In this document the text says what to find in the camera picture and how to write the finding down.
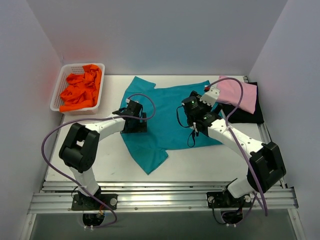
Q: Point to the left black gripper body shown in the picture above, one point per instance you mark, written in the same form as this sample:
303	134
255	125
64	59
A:
135	126

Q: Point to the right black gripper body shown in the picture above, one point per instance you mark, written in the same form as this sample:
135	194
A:
195	94

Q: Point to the teal t-shirt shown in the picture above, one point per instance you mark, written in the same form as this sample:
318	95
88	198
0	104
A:
166	129

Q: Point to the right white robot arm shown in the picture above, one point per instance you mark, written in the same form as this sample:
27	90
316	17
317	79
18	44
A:
265	162

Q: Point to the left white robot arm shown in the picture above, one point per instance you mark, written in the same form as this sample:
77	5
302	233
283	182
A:
80	146

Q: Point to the pink folded t-shirt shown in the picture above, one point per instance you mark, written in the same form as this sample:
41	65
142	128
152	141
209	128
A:
230	93

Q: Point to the black folded t-shirt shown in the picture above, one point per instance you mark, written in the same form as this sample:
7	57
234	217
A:
241	116

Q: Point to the orange crumpled t-shirt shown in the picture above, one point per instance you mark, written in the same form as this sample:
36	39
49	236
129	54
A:
82	90

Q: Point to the white plastic basket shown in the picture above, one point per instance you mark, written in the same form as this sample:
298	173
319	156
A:
61	84

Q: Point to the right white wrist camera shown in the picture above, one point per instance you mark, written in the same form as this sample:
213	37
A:
210	96

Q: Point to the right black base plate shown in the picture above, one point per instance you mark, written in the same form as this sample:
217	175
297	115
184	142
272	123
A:
224	200

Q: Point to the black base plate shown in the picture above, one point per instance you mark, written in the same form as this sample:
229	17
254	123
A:
224	200
81	202

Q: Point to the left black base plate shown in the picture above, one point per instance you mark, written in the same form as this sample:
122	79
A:
81	202

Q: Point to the aluminium rail frame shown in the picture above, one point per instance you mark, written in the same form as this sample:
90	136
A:
180	184

